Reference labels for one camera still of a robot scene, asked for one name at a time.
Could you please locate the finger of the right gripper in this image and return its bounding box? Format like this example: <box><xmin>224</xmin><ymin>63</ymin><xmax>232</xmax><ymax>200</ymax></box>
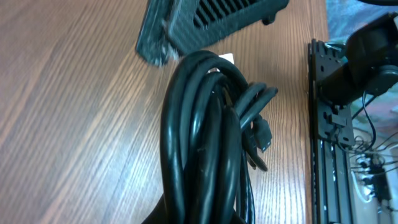
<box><xmin>136</xmin><ymin>0</ymin><xmax>289</xmax><ymax>66</ymax></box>

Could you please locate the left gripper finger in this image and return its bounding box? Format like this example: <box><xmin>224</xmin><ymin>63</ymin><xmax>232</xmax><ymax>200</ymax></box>
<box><xmin>141</xmin><ymin>195</ymin><xmax>249</xmax><ymax>224</ymax></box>

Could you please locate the black cable bundle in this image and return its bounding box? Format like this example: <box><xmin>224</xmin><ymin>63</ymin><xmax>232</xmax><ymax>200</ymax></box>
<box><xmin>159</xmin><ymin>49</ymin><xmax>279</xmax><ymax>224</ymax></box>

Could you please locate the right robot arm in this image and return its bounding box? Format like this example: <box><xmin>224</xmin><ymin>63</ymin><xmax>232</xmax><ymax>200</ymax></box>
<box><xmin>136</xmin><ymin>0</ymin><xmax>397</xmax><ymax>105</ymax></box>

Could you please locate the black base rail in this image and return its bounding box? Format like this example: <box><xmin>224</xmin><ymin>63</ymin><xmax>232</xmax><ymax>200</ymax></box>
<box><xmin>308</xmin><ymin>39</ymin><xmax>357</xmax><ymax>223</ymax></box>

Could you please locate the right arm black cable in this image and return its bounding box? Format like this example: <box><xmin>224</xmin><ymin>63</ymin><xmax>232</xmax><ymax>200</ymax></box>
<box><xmin>351</xmin><ymin>90</ymin><xmax>377</xmax><ymax>153</ymax></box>

